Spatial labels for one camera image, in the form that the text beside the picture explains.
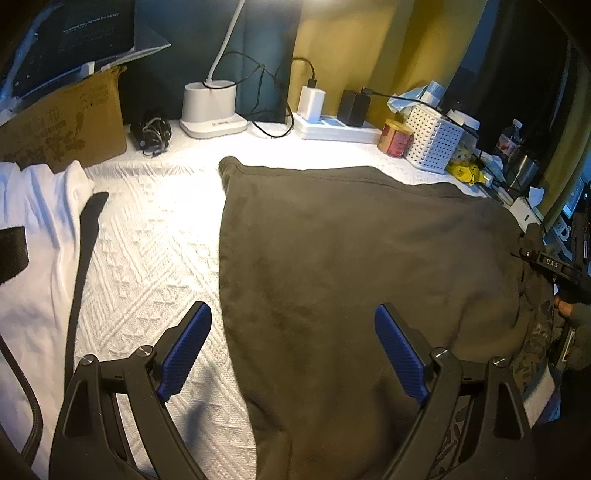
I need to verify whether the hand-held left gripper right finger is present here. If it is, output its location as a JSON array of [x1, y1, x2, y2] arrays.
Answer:
[[374, 302, 539, 480]]

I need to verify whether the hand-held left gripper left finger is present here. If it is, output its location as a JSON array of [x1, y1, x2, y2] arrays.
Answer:
[[48, 301, 213, 480]]

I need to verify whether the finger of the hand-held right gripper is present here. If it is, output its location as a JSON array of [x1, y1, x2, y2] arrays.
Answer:
[[512, 223, 575, 280]]

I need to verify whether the olive green t-shirt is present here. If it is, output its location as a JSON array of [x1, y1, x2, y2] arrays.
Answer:
[[217, 156, 563, 480]]

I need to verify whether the person's right hand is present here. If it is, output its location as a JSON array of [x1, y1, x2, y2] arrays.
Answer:
[[554, 295, 591, 371]]

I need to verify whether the computer monitor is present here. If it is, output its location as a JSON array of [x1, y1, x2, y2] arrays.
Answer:
[[560, 179, 588, 223]]

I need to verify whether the tissue box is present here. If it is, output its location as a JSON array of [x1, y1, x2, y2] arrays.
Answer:
[[510, 186, 546, 228]]

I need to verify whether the steel tumbler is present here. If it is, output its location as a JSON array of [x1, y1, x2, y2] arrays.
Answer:
[[510, 152, 541, 190]]

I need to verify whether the white textured blanket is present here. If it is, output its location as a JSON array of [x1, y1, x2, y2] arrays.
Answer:
[[0, 117, 563, 480]]

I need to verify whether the yellow packet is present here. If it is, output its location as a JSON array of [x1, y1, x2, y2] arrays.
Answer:
[[446, 161, 486, 186]]

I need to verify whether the clear water bottle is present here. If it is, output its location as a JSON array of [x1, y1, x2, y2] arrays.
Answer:
[[493, 119, 525, 163]]

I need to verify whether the white lidded jar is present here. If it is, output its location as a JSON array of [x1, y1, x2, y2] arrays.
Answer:
[[445, 109, 479, 163]]

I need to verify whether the white garment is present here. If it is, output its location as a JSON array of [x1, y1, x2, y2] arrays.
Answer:
[[0, 160, 96, 480]]

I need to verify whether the white perforated basket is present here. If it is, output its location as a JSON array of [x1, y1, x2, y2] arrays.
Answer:
[[404, 104, 465, 174]]

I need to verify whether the red candle jar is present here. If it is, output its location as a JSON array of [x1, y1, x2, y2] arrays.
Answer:
[[377, 118, 415, 160]]

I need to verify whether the light blue crumpled cloth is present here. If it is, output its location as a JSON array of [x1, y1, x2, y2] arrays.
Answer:
[[387, 80, 447, 112]]

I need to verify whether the white power strip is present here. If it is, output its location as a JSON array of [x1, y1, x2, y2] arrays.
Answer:
[[293, 113, 385, 144]]

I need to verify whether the black charger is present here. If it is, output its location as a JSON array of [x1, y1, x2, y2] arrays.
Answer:
[[337, 89, 372, 128]]

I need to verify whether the white desk lamp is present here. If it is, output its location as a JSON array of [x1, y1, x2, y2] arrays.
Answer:
[[180, 0, 249, 140]]

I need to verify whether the cardboard box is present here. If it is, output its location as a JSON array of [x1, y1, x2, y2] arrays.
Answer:
[[0, 66, 128, 172]]

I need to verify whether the white charger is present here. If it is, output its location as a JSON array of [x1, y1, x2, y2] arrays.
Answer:
[[296, 85, 327, 125]]

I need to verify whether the yellow curtain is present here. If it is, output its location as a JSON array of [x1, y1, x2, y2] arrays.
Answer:
[[291, 0, 491, 121]]

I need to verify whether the teal curtain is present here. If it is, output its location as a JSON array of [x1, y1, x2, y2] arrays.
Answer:
[[117, 0, 302, 126]]

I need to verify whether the black tablet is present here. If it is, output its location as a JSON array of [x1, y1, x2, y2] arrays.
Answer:
[[0, 0, 172, 101]]

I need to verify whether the black braided cable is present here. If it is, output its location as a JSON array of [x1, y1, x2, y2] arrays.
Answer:
[[0, 331, 45, 468]]

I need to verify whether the black cable bundle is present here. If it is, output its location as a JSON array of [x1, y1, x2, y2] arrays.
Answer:
[[130, 109, 173, 158]]

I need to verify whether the black charger cable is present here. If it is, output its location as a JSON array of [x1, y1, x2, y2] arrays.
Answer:
[[225, 50, 320, 140], [361, 86, 417, 101]]

